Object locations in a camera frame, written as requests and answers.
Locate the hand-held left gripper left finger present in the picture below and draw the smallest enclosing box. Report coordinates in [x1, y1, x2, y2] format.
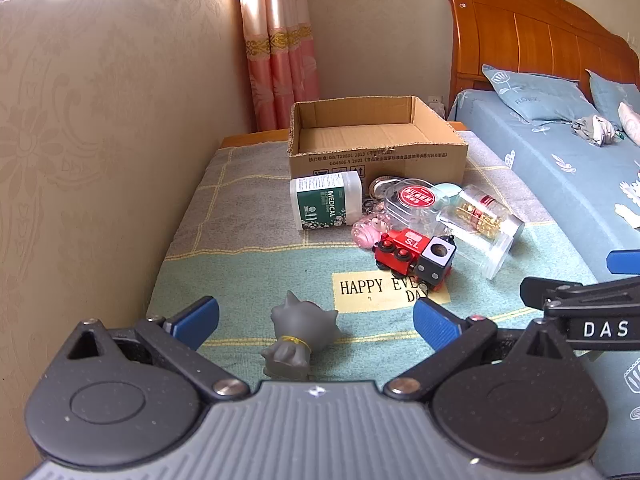
[65, 296, 251, 401]

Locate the cardboard box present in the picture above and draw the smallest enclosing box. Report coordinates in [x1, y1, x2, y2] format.
[286, 95, 469, 192]

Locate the clear jar with red lid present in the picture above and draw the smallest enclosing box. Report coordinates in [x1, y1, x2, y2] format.
[382, 178, 441, 233]

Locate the mint green round case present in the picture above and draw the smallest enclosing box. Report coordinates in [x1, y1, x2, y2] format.
[431, 182, 461, 211]

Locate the pink keychain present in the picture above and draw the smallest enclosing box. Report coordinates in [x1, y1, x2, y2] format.
[351, 212, 391, 250]

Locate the black cube keychain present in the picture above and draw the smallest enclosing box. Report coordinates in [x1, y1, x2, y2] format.
[415, 235, 456, 293]

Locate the grey animal figurine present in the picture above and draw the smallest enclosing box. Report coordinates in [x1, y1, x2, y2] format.
[260, 290, 339, 378]

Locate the pink curtain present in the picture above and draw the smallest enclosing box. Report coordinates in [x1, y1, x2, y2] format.
[235, 0, 321, 133]

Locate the red toy train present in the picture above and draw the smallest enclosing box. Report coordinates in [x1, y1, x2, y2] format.
[374, 228, 432, 281]

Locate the white pillow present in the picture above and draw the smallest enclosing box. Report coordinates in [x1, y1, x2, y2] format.
[618, 101, 640, 146]

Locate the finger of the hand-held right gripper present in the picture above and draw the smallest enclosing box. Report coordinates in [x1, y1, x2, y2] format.
[606, 249, 640, 275]
[520, 275, 640, 356]

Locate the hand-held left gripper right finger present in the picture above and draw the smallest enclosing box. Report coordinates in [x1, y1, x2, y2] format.
[382, 297, 576, 403]

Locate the round metal tin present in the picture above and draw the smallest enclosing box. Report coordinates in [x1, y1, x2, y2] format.
[369, 176, 398, 200]

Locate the wooden bed headboard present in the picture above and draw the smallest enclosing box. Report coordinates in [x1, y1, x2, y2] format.
[444, 0, 640, 111]

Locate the grey green checked blanket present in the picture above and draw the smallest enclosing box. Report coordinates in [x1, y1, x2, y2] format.
[145, 130, 601, 386]

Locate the clear jar with gold beads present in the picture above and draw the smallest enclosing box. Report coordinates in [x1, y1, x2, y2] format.
[436, 184, 524, 281]

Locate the blue printed bed sheet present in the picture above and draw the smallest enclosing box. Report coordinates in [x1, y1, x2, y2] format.
[447, 89, 640, 476]

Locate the white bottle green label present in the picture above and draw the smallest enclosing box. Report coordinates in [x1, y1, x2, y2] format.
[290, 171, 363, 231]

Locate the crumpled grey cloth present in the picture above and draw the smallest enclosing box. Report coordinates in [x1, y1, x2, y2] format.
[571, 115, 621, 147]

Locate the blue printed pillow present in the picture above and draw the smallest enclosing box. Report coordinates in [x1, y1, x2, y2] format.
[586, 69, 640, 121]
[481, 64, 601, 123]

